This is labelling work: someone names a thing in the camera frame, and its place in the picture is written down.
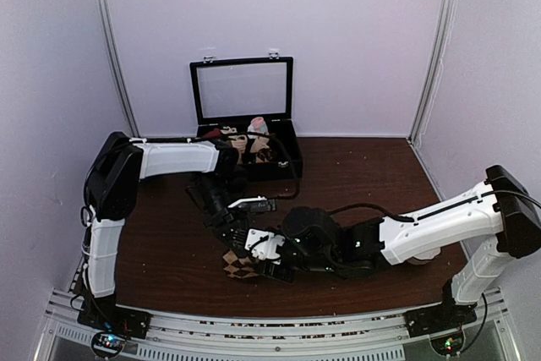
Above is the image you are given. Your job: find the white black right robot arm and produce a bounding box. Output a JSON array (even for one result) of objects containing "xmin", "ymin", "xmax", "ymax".
[{"xmin": 244, "ymin": 165, "xmax": 540, "ymax": 336}]

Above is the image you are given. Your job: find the aluminium right corner post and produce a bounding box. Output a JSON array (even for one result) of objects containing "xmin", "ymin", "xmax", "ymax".
[{"xmin": 408, "ymin": 0, "xmax": 456, "ymax": 145}]

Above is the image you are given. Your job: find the aluminium corner post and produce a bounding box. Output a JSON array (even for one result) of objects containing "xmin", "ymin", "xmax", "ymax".
[
  {"xmin": 96, "ymin": 0, "xmax": 140, "ymax": 137},
  {"xmin": 408, "ymin": 0, "xmax": 456, "ymax": 145}
]

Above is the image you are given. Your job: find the cream rolled sock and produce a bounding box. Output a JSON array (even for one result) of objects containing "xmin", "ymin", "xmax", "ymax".
[{"xmin": 221, "ymin": 126, "xmax": 248, "ymax": 164}]

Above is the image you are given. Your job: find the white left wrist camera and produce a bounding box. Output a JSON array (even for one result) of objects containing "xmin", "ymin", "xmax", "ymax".
[{"xmin": 228, "ymin": 196, "xmax": 267, "ymax": 210}]

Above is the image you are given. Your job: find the black box with glass lid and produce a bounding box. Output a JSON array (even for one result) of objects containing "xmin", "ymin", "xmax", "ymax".
[{"xmin": 189, "ymin": 57, "xmax": 303, "ymax": 182}]

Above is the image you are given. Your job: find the pink teal white rolled sock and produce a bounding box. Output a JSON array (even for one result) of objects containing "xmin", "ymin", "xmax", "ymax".
[{"xmin": 248, "ymin": 116, "xmax": 269, "ymax": 139}]

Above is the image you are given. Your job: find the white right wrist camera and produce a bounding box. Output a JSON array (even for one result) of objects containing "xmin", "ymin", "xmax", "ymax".
[{"xmin": 244, "ymin": 229, "xmax": 286, "ymax": 265}]

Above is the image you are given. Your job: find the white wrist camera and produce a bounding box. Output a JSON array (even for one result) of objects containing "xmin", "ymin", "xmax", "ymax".
[
  {"xmin": 244, "ymin": 229, "xmax": 286, "ymax": 265},
  {"xmin": 228, "ymin": 196, "xmax": 267, "ymax": 210}
]

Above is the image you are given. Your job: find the white scalloped bowl right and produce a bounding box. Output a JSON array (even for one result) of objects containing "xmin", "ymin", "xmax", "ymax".
[{"xmin": 407, "ymin": 249, "xmax": 441, "ymax": 265}]

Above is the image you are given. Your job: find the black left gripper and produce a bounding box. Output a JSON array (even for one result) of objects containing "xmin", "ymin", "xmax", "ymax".
[{"xmin": 194, "ymin": 172, "xmax": 248, "ymax": 256}]

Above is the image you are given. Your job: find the brown tan argyle sock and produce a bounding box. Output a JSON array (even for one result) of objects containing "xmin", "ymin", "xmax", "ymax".
[
  {"xmin": 222, "ymin": 250, "xmax": 260, "ymax": 280},
  {"xmin": 255, "ymin": 148, "xmax": 276, "ymax": 163}
]

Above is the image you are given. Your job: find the aluminium left corner post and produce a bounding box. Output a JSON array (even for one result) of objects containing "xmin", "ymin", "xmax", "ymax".
[{"xmin": 96, "ymin": 0, "xmax": 140, "ymax": 137}]

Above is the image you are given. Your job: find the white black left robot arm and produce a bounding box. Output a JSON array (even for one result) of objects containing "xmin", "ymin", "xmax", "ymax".
[{"xmin": 79, "ymin": 131, "xmax": 246, "ymax": 333}]

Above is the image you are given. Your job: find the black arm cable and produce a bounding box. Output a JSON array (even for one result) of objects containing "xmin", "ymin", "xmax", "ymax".
[{"xmin": 236, "ymin": 132, "xmax": 300, "ymax": 201}]

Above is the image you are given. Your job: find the aluminium front rail frame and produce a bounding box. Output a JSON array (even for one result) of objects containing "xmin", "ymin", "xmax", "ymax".
[{"xmin": 30, "ymin": 289, "xmax": 526, "ymax": 360}]

